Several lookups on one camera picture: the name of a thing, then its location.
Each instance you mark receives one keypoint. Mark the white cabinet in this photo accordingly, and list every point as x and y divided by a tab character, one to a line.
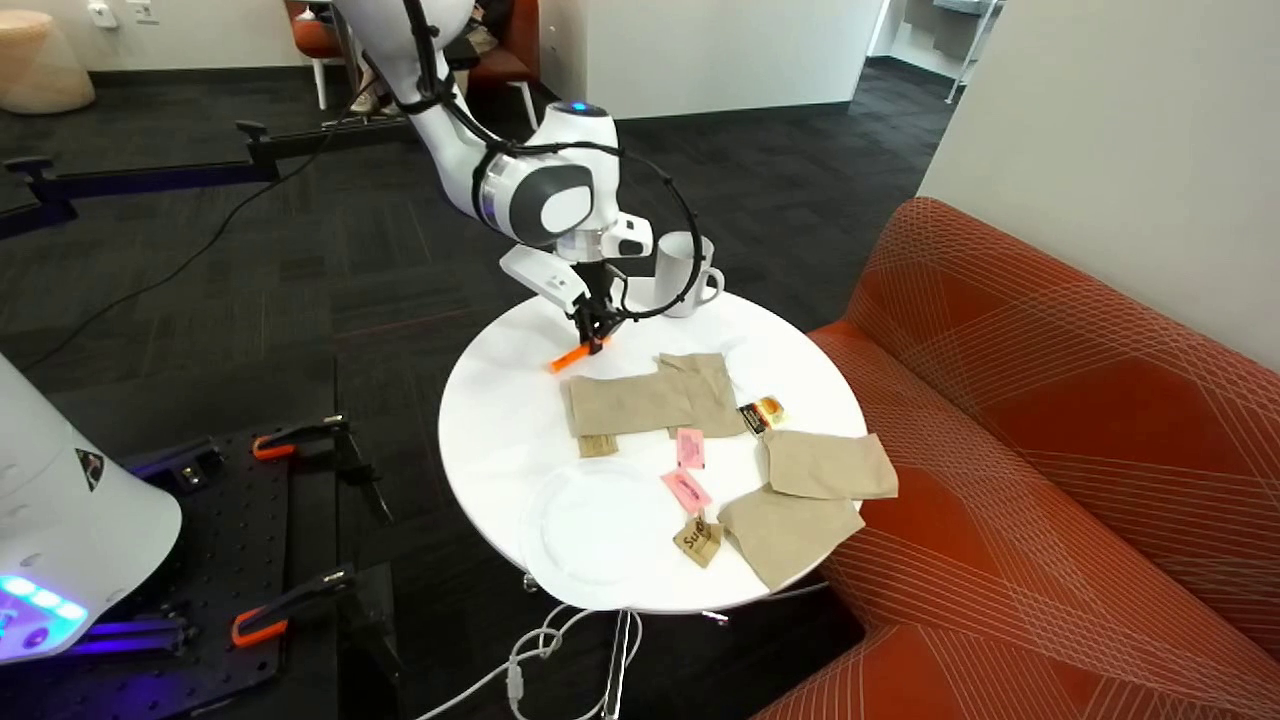
690	59

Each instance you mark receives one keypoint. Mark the brown napkin right upper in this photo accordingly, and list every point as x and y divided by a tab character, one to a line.
816	464

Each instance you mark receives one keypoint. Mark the small brown sugar packet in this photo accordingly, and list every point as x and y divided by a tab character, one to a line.
698	542

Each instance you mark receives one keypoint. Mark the pink sweetener packet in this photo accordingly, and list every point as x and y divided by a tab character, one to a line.
690	449
687	495

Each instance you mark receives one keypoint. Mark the round white table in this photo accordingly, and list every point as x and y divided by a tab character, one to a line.
603	532

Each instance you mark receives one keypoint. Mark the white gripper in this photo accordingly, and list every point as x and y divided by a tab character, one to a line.
579	290

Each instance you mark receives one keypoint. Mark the orange striped sofa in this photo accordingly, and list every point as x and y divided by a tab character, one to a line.
1091	498

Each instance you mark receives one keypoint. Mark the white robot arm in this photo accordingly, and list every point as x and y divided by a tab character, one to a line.
552	192

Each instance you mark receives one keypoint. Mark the orange clamp lower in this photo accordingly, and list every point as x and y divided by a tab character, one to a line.
269	622

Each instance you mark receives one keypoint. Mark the orange clamp upper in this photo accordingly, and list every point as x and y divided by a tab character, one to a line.
290	442

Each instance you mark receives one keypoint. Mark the black camera stand bar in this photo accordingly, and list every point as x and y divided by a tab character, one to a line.
57	192

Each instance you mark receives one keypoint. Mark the white ceramic mug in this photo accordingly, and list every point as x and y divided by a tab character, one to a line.
687	275

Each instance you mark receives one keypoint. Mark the orange clamp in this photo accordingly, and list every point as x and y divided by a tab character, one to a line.
269	622
290	442

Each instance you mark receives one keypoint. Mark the pink sweetener packet lower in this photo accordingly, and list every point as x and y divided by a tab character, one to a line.
687	495

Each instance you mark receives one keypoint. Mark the large brown paper napkin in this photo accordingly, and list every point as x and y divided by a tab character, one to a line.
677	392

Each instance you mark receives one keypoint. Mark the pink sweetener packet upper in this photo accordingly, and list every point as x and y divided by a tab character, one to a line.
690	449

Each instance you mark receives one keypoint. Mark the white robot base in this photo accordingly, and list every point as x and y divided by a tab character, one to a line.
79	532

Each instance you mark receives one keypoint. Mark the black and yellow packet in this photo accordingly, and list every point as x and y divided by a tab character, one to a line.
761	413

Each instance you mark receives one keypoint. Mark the brown napkin right lower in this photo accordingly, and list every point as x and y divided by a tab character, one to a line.
784	537

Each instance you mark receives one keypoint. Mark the orange sharpie marker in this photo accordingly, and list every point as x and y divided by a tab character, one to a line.
572	356

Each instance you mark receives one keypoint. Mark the beige round stool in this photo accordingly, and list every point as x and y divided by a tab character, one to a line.
38	66

